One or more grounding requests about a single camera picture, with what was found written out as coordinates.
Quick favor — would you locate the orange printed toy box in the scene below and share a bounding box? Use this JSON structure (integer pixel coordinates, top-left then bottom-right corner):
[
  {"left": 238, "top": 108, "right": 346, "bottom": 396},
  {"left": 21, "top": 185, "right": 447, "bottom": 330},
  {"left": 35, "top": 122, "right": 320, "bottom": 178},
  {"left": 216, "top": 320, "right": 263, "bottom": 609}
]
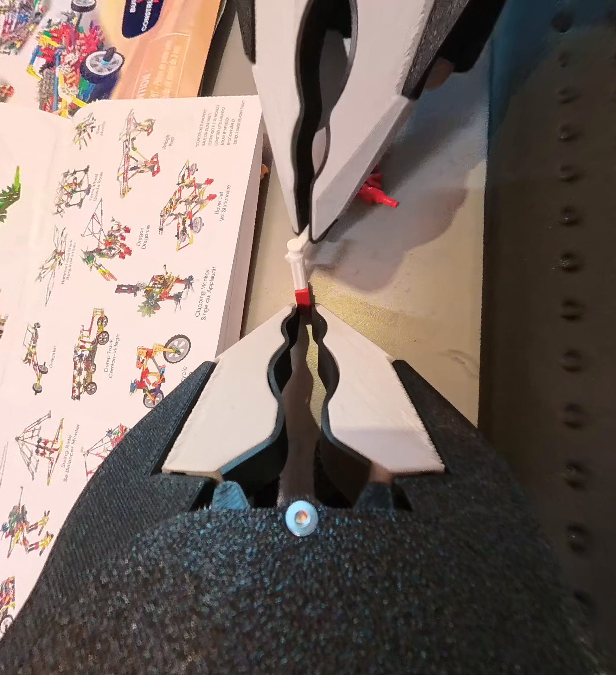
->
[{"left": 0, "top": 0, "right": 223, "bottom": 116}]

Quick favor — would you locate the white toy rod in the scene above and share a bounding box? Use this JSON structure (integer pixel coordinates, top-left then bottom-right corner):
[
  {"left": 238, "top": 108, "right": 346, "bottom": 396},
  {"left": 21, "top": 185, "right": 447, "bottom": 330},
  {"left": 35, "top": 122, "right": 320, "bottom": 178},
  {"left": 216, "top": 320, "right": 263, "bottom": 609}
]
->
[{"left": 285, "top": 233, "right": 310, "bottom": 292}]

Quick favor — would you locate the white printed instruction booklet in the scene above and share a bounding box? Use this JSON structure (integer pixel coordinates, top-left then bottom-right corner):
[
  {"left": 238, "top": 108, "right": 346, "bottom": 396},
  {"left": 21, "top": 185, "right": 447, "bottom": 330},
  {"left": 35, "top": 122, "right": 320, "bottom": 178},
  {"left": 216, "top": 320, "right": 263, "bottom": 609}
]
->
[{"left": 0, "top": 95, "right": 264, "bottom": 655}]

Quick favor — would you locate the black dotted mat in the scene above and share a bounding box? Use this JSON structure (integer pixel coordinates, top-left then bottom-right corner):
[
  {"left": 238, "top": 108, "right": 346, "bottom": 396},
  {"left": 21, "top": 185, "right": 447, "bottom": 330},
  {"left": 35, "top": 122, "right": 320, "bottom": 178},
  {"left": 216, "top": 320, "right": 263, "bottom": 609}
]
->
[{"left": 477, "top": 0, "right": 616, "bottom": 675}]

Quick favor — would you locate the red toy rod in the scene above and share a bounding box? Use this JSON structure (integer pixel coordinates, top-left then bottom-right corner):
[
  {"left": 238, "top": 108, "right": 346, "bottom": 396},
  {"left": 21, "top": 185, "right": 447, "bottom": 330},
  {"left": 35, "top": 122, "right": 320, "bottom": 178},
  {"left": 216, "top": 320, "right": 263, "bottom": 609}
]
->
[{"left": 355, "top": 185, "right": 399, "bottom": 209}]

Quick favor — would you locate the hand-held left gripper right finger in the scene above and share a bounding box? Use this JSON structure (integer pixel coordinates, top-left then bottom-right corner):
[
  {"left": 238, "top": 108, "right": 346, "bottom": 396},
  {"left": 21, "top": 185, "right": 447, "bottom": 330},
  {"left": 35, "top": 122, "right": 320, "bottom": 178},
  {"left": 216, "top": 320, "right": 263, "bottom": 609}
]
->
[{"left": 312, "top": 304, "right": 446, "bottom": 474}]

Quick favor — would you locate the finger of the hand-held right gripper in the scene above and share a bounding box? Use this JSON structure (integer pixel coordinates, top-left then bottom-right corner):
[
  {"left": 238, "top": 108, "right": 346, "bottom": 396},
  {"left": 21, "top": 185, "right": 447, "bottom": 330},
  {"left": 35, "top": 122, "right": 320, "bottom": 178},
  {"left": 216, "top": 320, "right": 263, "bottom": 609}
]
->
[
  {"left": 309, "top": 0, "right": 427, "bottom": 244},
  {"left": 251, "top": 0, "right": 311, "bottom": 237}
]

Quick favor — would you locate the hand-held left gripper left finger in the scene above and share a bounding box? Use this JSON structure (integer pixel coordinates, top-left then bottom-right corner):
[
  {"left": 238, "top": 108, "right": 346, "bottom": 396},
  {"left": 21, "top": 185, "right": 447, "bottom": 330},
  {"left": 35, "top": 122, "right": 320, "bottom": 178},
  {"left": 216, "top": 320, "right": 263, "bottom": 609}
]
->
[{"left": 161, "top": 304, "right": 301, "bottom": 475}]

